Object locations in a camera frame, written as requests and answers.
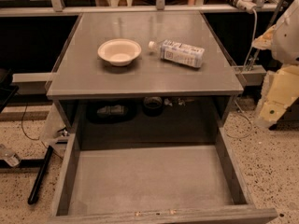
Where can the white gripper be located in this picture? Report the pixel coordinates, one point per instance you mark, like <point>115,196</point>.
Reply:
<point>287,37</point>

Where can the blue label plastic bottle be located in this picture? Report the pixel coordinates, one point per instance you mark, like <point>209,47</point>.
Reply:
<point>177,52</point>

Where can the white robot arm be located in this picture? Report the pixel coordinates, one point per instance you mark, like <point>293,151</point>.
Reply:
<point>285,43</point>

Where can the open grey top drawer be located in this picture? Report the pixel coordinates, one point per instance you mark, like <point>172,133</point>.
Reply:
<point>158,184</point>

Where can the clear bottle on floor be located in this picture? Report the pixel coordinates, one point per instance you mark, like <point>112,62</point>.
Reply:
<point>9,156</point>

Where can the grey cabinet table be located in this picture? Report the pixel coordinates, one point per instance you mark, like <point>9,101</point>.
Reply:
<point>82,75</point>

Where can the white paper bowl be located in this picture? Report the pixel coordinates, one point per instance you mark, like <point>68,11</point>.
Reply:
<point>119,52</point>

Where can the black pole on floor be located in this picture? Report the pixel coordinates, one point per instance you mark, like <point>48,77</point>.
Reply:
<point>33,197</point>

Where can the grey metal rail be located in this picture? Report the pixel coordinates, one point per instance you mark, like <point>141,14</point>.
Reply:
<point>74,11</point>

